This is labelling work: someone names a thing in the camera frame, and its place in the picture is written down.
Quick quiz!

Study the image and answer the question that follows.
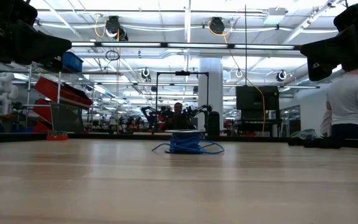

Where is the small red box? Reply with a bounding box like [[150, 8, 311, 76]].
[[45, 130, 69, 141]]

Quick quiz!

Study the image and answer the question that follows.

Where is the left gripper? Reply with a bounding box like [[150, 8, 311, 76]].
[[0, 0, 73, 65]]

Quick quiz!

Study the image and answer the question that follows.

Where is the blue cord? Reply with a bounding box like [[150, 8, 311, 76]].
[[152, 132, 225, 155]]

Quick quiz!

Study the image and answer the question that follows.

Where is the white building column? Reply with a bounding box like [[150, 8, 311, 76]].
[[197, 57, 224, 130]]

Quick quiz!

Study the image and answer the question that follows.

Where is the black hanging cable loop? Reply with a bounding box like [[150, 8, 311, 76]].
[[104, 49, 121, 62]]

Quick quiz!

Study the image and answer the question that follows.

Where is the black monitor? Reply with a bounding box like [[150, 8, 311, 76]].
[[235, 85, 281, 121]]

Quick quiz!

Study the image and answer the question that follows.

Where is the black ceiling cable reel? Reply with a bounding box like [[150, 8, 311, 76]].
[[208, 17, 226, 35], [104, 15, 129, 42]]

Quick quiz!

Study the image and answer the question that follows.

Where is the thin vertical pole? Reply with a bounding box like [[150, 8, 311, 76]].
[[244, 4, 248, 86]]

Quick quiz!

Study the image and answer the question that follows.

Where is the black camera gantry frame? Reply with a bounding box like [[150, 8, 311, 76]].
[[155, 71, 210, 131]]

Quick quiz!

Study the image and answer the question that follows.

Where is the blue plastic tote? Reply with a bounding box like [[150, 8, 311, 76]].
[[61, 51, 84, 73]]

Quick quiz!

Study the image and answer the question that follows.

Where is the red plastic bin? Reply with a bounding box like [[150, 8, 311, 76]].
[[32, 98, 52, 123], [33, 76, 93, 110], [31, 121, 50, 134]]

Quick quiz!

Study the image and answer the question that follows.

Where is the metal shelf rack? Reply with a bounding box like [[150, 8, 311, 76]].
[[24, 62, 96, 134]]

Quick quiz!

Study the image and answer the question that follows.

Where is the black aluminium table frame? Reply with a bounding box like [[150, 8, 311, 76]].
[[0, 132, 358, 149]]

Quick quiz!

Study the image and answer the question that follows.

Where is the yellow reel cable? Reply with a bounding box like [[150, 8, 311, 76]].
[[208, 21, 266, 133]]

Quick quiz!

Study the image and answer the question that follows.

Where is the black cord spool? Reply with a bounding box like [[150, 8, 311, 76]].
[[165, 129, 206, 155]]

